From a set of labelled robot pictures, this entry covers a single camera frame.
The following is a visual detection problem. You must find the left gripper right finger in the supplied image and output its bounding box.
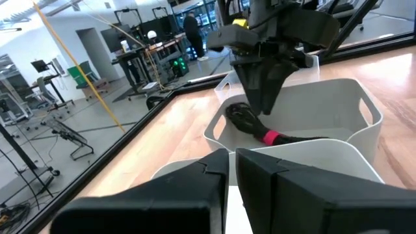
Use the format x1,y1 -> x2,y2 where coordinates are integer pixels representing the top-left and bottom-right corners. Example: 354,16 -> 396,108
235,148 -> 416,234

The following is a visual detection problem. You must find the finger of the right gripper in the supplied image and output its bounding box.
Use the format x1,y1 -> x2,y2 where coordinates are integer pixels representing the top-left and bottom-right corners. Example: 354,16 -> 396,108
233,61 -> 270,116
263,61 -> 299,115

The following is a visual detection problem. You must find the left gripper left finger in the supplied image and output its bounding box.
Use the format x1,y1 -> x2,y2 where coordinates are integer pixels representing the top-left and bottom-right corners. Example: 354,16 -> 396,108
50,148 -> 230,234

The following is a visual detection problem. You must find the black braided cable pink band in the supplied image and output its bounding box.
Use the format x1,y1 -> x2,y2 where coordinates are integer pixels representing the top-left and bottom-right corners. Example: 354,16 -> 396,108
225,102 -> 329,146

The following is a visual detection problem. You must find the white plastic bin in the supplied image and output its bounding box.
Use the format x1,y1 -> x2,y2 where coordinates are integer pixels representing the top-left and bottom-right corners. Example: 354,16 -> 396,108
203,77 -> 384,163
151,138 -> 384,234

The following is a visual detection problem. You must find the black office chair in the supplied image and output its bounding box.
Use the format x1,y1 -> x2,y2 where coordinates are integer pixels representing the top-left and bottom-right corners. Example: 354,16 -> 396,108
331,0 -> 384,32

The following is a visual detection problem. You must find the yellow gripper tag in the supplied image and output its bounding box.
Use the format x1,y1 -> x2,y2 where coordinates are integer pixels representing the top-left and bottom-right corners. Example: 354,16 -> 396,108
232,18 -> 250,29

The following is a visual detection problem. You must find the green lit machine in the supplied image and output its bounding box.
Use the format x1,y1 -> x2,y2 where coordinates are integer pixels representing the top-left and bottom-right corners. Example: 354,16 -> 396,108
170,57 -> 190,78

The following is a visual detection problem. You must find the person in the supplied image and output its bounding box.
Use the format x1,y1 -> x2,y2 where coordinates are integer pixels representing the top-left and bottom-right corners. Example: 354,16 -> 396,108
183,11 -> 209,62

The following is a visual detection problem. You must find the black floor rack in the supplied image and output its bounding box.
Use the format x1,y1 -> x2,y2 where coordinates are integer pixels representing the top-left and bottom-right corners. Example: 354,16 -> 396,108
42,116 -> 95,162

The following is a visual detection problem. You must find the black desk with equipment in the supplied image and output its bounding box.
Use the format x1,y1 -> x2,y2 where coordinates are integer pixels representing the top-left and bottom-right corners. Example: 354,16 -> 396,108
112,32 -> 188,94

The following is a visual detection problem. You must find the black tripod stand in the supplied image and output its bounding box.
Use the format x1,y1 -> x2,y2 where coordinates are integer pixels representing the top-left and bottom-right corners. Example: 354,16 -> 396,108
0,123 -> 61,209

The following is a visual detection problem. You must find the black monitor screen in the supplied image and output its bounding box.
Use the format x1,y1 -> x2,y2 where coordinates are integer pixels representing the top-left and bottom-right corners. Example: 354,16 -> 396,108
100,27 -> 127,53

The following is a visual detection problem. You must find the green chair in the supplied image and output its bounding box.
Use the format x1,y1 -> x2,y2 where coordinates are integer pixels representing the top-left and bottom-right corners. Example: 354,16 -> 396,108
67,60 -> 99,89

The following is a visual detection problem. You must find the small monitor on stand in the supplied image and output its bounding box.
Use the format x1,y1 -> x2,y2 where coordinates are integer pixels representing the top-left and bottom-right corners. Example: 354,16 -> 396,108
31,59 -> 75,113

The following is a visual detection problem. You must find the black frame strut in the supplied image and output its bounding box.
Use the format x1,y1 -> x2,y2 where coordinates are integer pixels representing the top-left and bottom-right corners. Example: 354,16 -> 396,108
320,0 -> 380,62

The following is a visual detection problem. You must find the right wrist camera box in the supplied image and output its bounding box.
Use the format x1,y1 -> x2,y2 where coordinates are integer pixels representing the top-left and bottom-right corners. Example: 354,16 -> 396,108
207,24 -> 261,50

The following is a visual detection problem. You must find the thin yellow cord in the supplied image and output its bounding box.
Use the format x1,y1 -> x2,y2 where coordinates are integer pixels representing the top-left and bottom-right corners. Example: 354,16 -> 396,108
81,0 -> 164,91

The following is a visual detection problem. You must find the floor cable pile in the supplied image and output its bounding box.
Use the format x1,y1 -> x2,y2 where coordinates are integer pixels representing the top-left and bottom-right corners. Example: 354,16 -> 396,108
0,203 -> 32,233

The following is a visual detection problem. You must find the yellow hanging cord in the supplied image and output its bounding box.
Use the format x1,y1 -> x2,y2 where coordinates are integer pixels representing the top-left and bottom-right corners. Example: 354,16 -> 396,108
32,1 -> 127,134

